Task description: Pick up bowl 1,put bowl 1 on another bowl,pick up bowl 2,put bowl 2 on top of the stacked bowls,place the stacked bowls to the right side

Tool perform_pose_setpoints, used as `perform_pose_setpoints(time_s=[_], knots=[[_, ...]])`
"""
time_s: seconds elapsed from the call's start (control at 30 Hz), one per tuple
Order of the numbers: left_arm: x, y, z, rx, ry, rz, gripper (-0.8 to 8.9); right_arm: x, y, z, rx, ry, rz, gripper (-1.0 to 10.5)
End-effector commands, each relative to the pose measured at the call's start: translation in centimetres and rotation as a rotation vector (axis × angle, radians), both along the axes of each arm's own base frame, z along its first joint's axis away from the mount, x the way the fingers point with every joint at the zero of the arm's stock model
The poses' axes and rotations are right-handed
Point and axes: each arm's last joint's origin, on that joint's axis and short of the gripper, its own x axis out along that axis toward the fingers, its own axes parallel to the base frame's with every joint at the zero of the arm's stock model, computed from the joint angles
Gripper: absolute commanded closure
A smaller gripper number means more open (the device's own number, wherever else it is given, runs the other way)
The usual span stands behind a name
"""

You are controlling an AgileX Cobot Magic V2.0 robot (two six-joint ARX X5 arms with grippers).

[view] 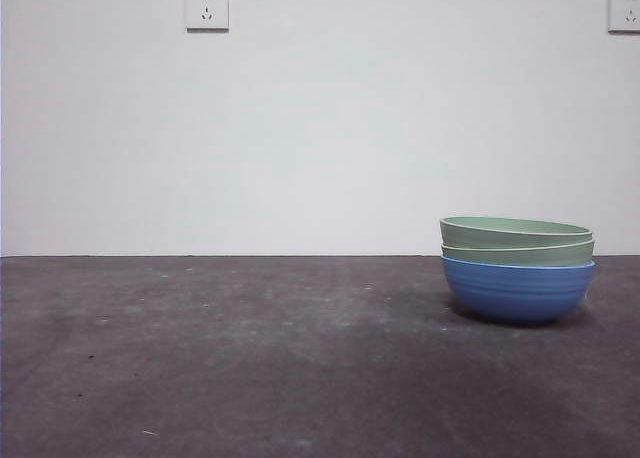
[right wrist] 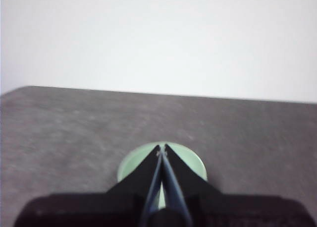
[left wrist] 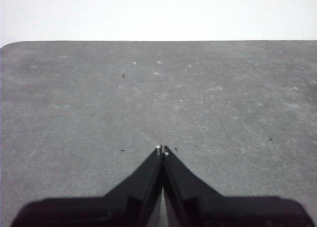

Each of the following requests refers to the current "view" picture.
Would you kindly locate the blue ribbed bowl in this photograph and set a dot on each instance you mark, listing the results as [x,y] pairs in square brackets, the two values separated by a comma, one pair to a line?
[517,293]

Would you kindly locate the white wall socket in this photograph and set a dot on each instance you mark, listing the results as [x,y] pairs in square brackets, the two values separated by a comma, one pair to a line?
[208,7]
[625,10]

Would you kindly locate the green ribbed bowl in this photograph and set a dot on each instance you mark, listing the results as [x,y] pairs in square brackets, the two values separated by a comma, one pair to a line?
[505,230]
[520,255]

